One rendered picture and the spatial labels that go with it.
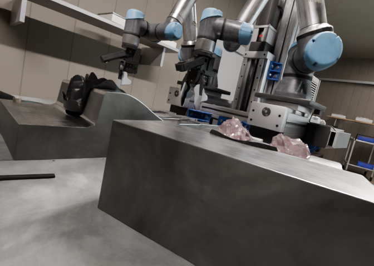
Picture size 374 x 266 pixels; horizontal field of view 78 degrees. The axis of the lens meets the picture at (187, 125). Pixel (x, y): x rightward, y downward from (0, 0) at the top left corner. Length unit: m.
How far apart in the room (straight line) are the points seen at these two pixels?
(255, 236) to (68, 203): 0.22
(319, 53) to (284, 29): 0.46
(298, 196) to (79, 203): 0.24
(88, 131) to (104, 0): 2.68
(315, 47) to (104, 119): 0.71
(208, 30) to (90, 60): 2.20
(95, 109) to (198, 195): 0.32
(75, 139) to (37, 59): 2.36
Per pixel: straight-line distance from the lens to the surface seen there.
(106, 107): 0.47
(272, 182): 0.20
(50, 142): 0.46
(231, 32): 0.89
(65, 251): 0.25
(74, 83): 0.63
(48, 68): 2.82
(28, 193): 0.35
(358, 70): 8.43
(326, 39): 0.92
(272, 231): 0.21
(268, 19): 1.30
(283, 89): 1.02
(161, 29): 1.10
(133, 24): 1.12
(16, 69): 2.77
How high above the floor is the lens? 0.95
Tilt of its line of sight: 7 degrees down
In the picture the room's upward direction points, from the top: 12 degrees clockwise
